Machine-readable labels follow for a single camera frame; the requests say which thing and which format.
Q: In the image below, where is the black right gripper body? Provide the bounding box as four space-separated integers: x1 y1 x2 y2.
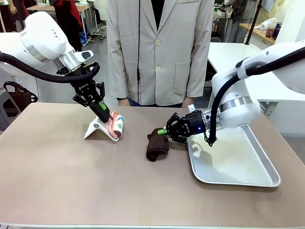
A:
181 110 206 139

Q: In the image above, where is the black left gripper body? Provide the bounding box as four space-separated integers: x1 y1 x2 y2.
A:
73 80 99 103

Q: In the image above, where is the pink handled lint roller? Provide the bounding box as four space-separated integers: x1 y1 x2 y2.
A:
107 111 126 139

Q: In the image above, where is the dark brown cloth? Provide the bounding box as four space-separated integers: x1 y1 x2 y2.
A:
145 127 171 163

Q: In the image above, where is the person's left hand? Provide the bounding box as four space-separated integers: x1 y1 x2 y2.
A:
181 96 195 109

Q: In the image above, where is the person's right hand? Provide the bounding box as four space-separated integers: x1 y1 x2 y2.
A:
116 97 132 107

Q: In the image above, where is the white lint roller stand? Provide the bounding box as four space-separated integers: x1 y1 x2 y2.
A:
83 117 120 143

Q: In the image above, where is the person in beige jacket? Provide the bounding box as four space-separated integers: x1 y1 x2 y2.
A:
106 0 215 108

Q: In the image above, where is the silver metal tray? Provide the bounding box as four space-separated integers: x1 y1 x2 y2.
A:
186 124 282 188

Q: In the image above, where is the person in red top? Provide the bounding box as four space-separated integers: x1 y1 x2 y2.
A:
52 0 83 52

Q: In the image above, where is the large white table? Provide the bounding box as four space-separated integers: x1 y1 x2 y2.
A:
207 42 305 138

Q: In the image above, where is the wooden background table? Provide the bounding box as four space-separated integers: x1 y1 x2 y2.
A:
26 4 96 34

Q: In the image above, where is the small white table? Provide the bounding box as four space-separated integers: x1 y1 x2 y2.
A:
0 32 24 52

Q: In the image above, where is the person in grey clothes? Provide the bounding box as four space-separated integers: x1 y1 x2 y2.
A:
223 0 261 44

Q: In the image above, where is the wooden side desk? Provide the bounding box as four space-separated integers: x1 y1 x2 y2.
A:
239 22 277 45

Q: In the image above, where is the white plastic bag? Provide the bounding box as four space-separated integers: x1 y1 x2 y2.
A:
261 18 278 30

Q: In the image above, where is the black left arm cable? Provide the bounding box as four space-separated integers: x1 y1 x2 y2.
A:
0 51 101 84

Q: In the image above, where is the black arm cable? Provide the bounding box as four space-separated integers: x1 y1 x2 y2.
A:
204 46 305 147
0 51 101 84

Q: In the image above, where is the thin black earphone cable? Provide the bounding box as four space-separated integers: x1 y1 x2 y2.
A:
136 0 142 105

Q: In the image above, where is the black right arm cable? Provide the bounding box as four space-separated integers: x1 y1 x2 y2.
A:
204 46 305 147

